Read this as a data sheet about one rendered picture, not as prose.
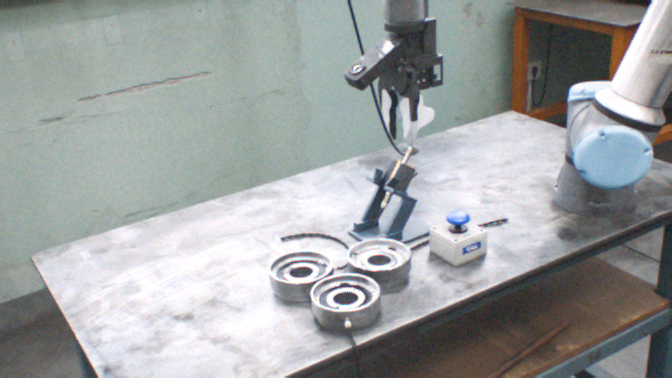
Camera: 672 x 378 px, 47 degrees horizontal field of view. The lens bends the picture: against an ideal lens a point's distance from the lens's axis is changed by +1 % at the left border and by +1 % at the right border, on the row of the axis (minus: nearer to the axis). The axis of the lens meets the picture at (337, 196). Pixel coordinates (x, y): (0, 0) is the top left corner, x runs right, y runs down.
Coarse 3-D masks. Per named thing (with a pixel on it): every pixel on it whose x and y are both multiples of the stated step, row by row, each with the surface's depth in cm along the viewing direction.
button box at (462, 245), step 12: (432, 228) 132; (444, 228) 132; (468, 228) 131; (480, 228) 131; (432, 240) 132; (444, 240) 129; (456, 240) 127; (468, 240) 128; (480, 240) 130; (432, 252) 133; (444, 252) 130; (456, 252) 127; (468, 252) 129; (480, 252) 131; (456, 264) 128
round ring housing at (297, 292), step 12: (300, 252) 128; (312, 252) 128; (276, 264) 127; (300, 264) 127; (288, 276) 123; (300, 276) 127; (312, 276) 123; (324, 276) 121; (276, 288) 122; (288, 288) 120; (300, 288) 120; (288, 300) 122; (300, 300) 121
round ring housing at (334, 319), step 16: (320, 288) 119; (352, 288) 119; (368, 288) 119; (336, 304) 115; (352, 304) 119; (368, 304) 112; (320, 320) 115; (336, 320) 112; (352, 320) 112; (368, 320) 114
